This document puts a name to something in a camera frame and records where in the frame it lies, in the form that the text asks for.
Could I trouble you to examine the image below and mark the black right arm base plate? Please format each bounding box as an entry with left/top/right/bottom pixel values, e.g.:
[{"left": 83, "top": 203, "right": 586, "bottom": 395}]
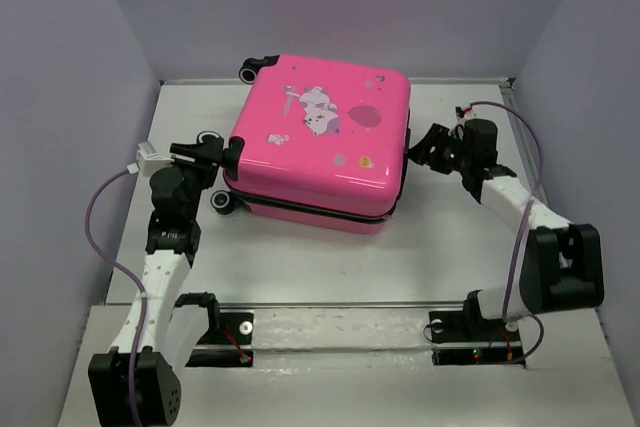
[{"left": 423, "top": 310, "right": 526, "bottom": 366}]

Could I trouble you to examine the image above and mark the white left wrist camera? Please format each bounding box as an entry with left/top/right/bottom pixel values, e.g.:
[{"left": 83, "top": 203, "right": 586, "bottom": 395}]
[{"left": 126, "top": 141, "right": 172, "bottom": 177}]

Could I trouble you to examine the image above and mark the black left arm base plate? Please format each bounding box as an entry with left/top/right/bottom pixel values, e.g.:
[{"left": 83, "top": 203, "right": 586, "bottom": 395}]
[{"left": 186, "top": 311, "right": 254, "bottom": 368}]

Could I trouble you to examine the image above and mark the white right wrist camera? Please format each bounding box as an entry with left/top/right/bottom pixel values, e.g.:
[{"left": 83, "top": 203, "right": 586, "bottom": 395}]
[{"left": 455, "top": 105, "right": 476, "bottom": 123}]

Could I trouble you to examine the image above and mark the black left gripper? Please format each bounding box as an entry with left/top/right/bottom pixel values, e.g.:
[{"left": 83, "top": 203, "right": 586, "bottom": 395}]
[{"left": 167, "top": 138, "right": 225, "bottom": 220}]

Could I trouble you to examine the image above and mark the pink hard-shell suitcase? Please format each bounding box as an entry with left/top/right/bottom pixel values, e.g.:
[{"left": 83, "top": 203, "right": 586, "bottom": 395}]
[{"left": 210, "top": 54, "right": 411, "bottom": 234}]

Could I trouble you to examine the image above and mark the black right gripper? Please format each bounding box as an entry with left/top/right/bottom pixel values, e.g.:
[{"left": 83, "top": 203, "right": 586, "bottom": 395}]
[{"left": 402, "top": 122, "right": 471, "bottom": 174}]

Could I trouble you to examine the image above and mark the aluminium mounting rail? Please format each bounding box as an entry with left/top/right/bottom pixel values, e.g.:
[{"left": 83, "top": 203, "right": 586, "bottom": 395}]
[{"left": 220, "top": 300, "right": 463, "bottom": 310}]

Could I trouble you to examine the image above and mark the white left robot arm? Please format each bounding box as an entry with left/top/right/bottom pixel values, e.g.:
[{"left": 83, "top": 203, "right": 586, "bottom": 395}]
[{"left": 84, "top": 131, "right": 230, "bottom": 426}]

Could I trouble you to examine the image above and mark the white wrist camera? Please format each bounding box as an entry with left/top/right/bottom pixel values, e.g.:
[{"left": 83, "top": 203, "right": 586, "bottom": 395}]
[
  {"left": 455, "top": 105, "right": 476, "bottom": 123},
  {"left": 126, "top": 141, "right": 172, "bottom": 177}
]

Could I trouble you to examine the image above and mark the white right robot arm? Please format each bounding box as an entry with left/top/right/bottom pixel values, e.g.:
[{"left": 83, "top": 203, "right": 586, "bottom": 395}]
[{"left": 408, "top": 119, "right": 605, "bottom": 339}]

